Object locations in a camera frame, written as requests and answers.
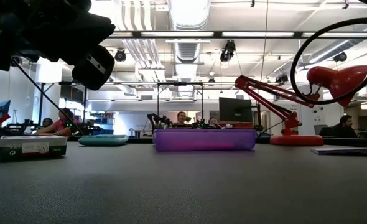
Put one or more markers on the small dark eraser box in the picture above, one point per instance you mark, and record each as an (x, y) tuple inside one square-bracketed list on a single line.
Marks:
[(31, 152)]

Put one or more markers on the purple plastic pencil case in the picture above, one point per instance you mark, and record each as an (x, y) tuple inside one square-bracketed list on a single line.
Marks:
[(202, 140)]

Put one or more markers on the white notepad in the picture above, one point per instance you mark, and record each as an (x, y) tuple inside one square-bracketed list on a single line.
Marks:
[(342, 151)]

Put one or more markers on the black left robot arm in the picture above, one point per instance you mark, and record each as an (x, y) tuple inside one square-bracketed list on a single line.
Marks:
[(0, 37)]

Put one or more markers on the black background robot arm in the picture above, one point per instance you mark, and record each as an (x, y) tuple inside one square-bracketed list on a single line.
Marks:
[(21, 126), (154, 119)]

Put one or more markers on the black ceiling spotlight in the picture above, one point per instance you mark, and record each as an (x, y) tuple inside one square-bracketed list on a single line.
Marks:
[(120, 56), (282, 78), (340, 57), (227, 51)]

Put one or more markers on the person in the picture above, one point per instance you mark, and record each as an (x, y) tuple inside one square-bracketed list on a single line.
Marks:
[(213, 120), (47, 122), (342, 130), (181, 118), (60, 124)]

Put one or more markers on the blue storage shelf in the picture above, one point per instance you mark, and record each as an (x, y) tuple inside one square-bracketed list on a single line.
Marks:
[(107, 126)]

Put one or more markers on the blue lit computer monitor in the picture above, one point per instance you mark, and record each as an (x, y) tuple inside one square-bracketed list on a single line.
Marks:
[(3, 109)]

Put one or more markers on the teal dish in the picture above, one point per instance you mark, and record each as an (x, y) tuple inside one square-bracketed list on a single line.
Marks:
[(102, 141)]

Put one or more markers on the black computer monitor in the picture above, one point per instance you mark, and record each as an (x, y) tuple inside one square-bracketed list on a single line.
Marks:
[(234, 109)]

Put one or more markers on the red desk lamp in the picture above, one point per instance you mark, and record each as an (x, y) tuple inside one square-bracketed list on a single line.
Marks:
[(295, 140)]

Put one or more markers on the grey office chair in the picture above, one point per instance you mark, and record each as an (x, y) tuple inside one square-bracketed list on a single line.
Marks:
[(319, 129)]

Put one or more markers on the silver ceiling duct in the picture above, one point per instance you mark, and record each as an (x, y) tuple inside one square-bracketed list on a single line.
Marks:
[(188, 49)]

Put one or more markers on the black overhead frame bar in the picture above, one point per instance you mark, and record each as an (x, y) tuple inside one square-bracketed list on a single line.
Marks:
[(217, 34)]

